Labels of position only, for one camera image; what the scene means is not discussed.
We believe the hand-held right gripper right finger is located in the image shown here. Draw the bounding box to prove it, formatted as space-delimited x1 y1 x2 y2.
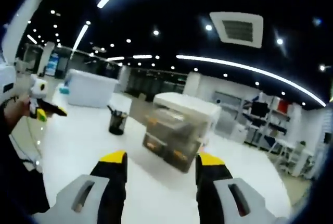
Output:
195 153 288 224

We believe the white wall shelving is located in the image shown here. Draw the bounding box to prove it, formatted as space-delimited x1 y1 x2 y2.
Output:
241 95 302 146

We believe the white desk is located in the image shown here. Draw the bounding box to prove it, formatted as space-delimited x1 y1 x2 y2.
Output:
39 91 287 222

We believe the black mesh pen holder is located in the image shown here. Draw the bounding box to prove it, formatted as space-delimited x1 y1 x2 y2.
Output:
108 105 129 135

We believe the person's left hand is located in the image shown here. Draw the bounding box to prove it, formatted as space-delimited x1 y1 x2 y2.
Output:
4 95 33 130

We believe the blue poster stand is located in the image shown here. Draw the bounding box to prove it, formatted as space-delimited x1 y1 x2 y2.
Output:
48 53 59 75

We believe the person in black sleeve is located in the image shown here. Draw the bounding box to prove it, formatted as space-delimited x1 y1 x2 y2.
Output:
0 119 50 214

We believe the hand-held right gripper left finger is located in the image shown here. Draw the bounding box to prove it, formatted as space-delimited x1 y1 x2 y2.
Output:
32 150 128 224

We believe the ceiling air vent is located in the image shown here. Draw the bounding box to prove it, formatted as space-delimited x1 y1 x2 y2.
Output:
209 11 264 49

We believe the red box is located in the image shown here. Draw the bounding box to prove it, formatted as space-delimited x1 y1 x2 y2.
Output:
277 99 289 113

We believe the white storage bin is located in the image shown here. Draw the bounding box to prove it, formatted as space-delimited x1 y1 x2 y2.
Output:
66 69 119 109

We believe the white brown drawer organizer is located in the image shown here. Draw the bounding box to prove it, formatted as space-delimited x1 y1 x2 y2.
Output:
142 92 222 174

